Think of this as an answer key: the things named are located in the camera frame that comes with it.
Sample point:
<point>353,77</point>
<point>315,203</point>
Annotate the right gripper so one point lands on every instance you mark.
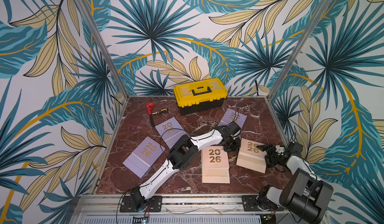
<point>270,151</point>

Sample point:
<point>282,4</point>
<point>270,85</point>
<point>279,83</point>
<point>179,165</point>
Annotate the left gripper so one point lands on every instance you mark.
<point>227,149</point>

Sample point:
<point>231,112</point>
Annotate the pink calendar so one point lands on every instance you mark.
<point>215,165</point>
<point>251,157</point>

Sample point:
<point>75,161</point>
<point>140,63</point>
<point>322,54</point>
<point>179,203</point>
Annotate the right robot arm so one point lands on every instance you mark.
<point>305,195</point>

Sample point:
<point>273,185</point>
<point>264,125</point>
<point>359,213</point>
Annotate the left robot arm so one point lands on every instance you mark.
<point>180,156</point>

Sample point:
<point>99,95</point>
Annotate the purple calendar back right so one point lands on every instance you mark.
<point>233,115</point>

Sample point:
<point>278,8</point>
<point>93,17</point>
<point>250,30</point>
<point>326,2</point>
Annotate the purple calendar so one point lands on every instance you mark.
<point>233,115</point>
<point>171,131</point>
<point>142,158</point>

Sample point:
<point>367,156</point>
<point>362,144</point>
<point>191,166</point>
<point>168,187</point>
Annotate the yellow black toolbox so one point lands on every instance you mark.
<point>200,96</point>

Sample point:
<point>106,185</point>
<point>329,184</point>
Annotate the purple calendar back left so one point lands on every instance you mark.
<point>171,131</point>

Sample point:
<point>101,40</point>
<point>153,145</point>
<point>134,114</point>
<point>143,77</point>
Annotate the yellow black screwdriver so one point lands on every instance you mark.
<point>162,111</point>

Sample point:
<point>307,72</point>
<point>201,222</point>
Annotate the red clamp tool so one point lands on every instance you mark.
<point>149,107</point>

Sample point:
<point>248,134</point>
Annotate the purple calendar front left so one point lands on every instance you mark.
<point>142,158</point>

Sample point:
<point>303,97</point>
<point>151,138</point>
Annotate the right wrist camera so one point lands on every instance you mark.
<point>279,149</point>

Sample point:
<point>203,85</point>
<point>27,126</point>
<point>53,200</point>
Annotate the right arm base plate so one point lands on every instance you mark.
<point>254,203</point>

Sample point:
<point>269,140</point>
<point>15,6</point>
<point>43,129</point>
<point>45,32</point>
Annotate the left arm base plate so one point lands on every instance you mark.
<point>128,205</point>

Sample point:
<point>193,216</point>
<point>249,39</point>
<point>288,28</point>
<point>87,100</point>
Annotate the aluminium front rail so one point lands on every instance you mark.
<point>177,209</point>

